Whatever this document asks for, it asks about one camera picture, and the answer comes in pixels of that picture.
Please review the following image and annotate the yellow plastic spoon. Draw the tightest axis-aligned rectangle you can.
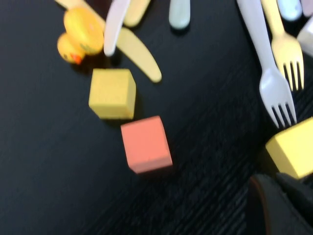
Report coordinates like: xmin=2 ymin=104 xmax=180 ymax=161
xmin=123 ymin=0 xmax=152 ymax=28

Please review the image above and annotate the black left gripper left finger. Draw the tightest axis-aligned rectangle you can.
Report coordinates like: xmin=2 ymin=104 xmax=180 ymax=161
xmin=245 ymin=173 xmax=313 ymax=235

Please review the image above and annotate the green plastic spoon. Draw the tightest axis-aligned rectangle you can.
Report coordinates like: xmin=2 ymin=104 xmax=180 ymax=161
xmin=168 ymin=0 xmax=192 ymax=30

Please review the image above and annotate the orange foam house block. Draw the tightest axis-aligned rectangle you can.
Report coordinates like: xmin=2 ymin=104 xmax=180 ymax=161
xmin=120 ymin=115 xmax=174 ymax=175

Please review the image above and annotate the translucent white plastic fork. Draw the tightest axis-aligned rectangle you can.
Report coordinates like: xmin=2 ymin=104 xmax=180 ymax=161
xmin=235 ymin=0 xmax=298 ymax=130

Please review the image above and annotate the pink plastic spoon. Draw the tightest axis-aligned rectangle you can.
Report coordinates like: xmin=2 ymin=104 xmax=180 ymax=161
xmin=302 ymin=0 xmax=313 ymax=17

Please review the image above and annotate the yellow plastic knife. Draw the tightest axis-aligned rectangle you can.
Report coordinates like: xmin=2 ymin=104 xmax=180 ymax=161
xmin=54 ymin=0 xmax=163 ymax=84

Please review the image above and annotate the yellow plastic fork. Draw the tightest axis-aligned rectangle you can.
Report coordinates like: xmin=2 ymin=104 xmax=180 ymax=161
xmin=260 ymin=0 xmax=305 ymax=92

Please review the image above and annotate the blue plastic fork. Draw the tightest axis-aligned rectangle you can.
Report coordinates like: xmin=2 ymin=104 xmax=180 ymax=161
xmin=277 ymin=0 xmax=304 ymax=22

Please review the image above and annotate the yellow rubber duck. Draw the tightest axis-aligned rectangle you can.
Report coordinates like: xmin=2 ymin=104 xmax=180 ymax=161
xmin=57 ymin=6 xmax=106 ymax=66

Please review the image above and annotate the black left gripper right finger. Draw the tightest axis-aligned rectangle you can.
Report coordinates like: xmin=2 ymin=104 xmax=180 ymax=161
xmin=275 ymin=172 xmax=313 ymax=225

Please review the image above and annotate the yellow foam cube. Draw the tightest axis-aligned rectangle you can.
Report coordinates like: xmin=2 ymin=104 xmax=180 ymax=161
xmin=88 ymin=68 xmax=137 ymax=121
xmin=265 ymin=117 xmax=313 ymax=180

